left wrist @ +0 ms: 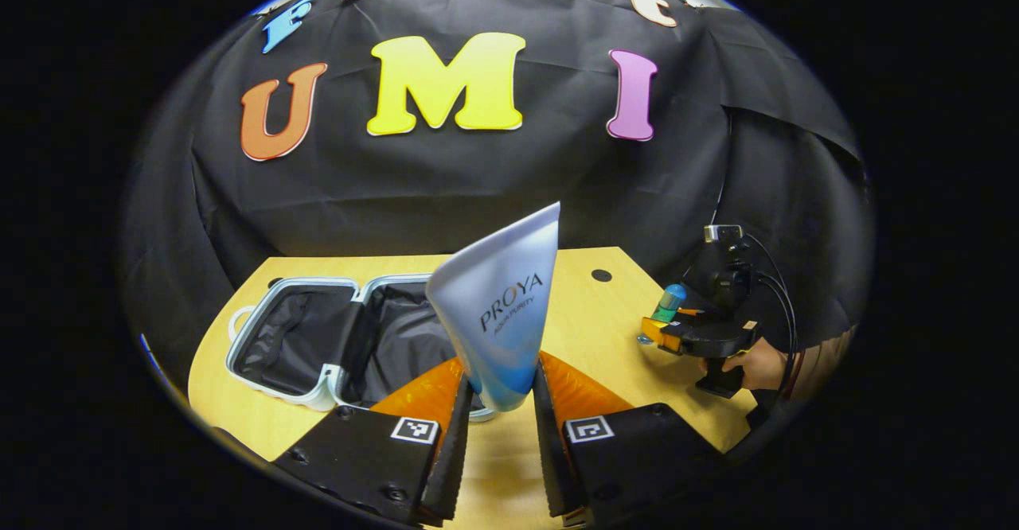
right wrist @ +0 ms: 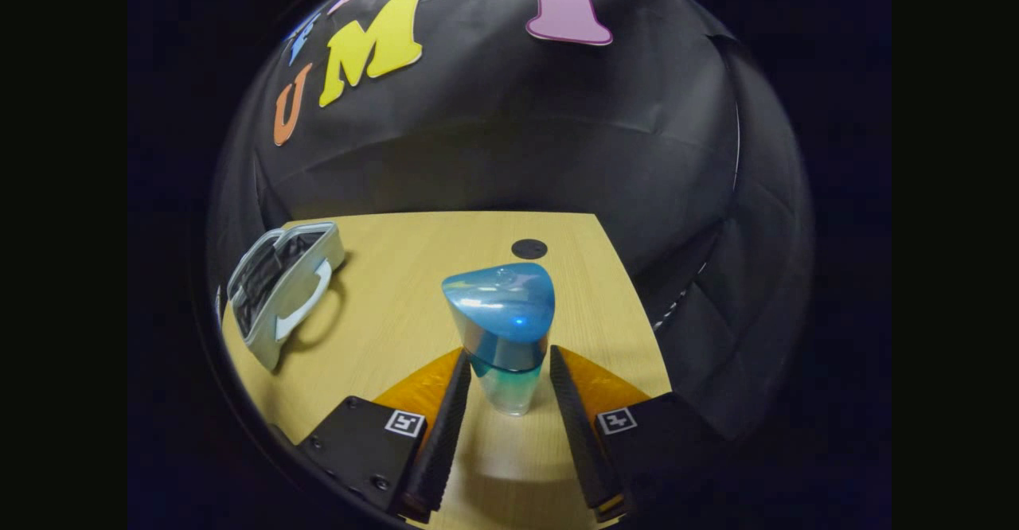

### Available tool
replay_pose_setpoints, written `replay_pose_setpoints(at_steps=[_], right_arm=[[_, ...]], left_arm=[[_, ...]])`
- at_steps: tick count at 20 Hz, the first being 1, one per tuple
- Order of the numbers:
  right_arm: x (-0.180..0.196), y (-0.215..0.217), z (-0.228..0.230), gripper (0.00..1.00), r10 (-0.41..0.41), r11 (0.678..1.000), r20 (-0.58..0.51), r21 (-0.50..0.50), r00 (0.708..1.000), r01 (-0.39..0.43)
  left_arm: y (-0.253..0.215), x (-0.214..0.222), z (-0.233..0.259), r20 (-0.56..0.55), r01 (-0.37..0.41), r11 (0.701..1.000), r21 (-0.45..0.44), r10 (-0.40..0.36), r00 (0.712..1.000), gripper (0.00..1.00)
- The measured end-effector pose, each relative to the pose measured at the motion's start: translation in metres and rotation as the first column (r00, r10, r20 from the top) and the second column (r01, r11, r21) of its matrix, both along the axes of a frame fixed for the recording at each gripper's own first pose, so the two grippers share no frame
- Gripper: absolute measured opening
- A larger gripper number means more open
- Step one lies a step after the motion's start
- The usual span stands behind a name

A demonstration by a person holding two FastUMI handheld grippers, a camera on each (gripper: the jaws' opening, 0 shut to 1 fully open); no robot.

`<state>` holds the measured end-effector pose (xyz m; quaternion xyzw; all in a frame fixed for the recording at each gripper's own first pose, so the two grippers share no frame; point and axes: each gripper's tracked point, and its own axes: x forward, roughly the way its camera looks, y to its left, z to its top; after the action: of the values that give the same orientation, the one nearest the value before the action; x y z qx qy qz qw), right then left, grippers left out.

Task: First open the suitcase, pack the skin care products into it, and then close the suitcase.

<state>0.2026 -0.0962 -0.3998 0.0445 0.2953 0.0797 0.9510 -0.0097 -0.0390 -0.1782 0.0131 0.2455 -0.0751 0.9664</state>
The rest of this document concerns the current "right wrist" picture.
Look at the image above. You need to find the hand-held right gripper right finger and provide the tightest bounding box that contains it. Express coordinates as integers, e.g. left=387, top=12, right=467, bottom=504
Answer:
left=549, top=345, right=725, bottom=524

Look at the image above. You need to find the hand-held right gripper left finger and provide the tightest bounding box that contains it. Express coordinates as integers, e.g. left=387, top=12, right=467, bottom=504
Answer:
left=296, top=347, right=473, bottom=524

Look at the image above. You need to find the blue cap skincare bottle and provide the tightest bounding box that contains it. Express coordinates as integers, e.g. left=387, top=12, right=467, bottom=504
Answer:
left=442, top=262, right=556, bottom=417

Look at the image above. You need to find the light blue suitcase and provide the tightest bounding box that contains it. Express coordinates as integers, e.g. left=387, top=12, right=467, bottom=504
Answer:
left=226, top=222, right=347, bottom=372

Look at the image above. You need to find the black backdrop cloth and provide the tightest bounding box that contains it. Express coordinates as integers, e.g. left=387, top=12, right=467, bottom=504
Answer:
left=209, top=0, right=817, bottom=443

